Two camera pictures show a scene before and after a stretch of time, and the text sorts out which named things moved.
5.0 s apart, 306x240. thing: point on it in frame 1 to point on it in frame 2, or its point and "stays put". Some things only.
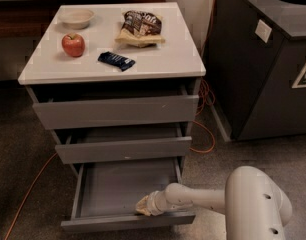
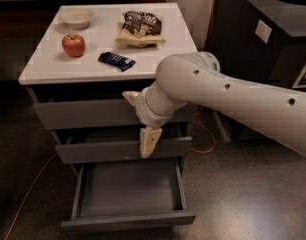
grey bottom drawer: x=107 y=194 stays put
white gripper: x=154 y=202 to x=143 y=111
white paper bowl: x=76 y=18 stays put
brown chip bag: x=140 y=29 stays put
